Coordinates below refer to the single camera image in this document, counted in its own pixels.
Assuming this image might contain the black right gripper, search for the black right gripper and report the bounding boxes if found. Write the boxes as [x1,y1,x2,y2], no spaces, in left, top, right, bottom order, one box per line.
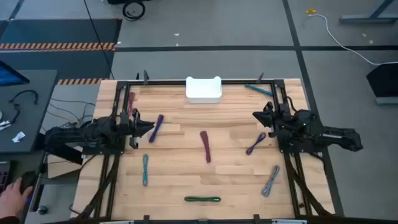
[252,101,295,139]

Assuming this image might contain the person's hand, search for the person's hand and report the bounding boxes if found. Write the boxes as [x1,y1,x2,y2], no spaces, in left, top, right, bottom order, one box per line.
[0,177,34,218]

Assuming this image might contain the black cable on desk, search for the black cable on desk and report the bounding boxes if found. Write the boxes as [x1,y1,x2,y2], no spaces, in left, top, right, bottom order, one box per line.
[8,90,40,125]

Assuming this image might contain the black floor stand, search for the black floor stand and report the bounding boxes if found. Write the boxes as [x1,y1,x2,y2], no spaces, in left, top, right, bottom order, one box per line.
[366,63,398,105]

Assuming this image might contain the white plastic bin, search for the white plastic bin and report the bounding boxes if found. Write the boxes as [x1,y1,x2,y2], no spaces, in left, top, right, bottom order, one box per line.
[185,76,223,105]

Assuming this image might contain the black aluminium table frame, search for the black aluminium table frame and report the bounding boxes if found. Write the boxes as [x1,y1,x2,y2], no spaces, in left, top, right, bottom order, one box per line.
[74,70,335,224]

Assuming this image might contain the white floor cable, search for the white floor cable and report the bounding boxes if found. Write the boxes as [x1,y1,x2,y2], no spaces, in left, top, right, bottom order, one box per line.
[308,14,398,66]

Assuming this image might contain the green braided cable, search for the green braided cable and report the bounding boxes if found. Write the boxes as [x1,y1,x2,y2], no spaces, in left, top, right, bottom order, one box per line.
[183,195,222,203]

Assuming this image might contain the black computer mouse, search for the black computer mouse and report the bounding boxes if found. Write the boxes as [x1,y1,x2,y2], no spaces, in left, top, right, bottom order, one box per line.
[20,170,38,194]

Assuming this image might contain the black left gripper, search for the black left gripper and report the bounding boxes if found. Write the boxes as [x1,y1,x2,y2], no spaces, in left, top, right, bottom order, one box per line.
[119,108,155,149]

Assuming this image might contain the loose black wires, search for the loose black wires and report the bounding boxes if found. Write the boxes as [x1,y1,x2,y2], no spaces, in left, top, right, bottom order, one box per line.
[46,98,96,125]

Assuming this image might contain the teal braided cable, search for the teal braided cable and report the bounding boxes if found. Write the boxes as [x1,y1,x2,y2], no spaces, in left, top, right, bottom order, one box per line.
[244,83,274,97]

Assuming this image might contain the long black hanging cable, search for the long black hanging cable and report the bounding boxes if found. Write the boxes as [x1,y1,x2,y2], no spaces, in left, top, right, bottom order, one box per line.
[83,0,115,80]

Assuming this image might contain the maroon braided cable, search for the maroon braided cable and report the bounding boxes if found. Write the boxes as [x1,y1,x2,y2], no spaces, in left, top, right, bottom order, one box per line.
[127,91,137,116]
[199,130,212,164]

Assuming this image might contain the thick purple braided cable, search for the thick purple braided cable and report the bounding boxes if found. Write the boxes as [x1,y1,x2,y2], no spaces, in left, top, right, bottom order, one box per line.
[148,114,165,144]

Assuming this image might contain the light blue braided cable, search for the light blue braided cable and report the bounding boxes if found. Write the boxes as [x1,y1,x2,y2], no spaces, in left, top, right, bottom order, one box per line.
[142,153,150,187]

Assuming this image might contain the thin purple braided cable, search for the thin purple braided cable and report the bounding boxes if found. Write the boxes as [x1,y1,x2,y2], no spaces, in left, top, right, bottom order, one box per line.
[245,132,267,156]

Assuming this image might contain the computer monitor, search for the computer monitor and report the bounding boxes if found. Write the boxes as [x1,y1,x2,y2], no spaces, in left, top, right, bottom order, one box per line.
[0,60,30,87]

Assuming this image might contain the grey table leg beam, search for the grey table leg beam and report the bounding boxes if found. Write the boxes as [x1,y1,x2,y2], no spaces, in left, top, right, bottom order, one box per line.
[338,0,398,25]

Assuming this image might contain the grey side desk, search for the grey side desk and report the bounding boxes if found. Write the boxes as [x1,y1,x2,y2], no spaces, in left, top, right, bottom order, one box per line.
[0,70,58,155]

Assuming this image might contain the black coiled floor cable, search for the black coiled floor cable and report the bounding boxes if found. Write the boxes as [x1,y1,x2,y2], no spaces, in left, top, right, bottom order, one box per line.
[122,1,146,22]

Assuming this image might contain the grey braided cable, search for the grey braided cable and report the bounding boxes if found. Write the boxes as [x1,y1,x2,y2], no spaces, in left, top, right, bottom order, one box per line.
[261,165,280,198]

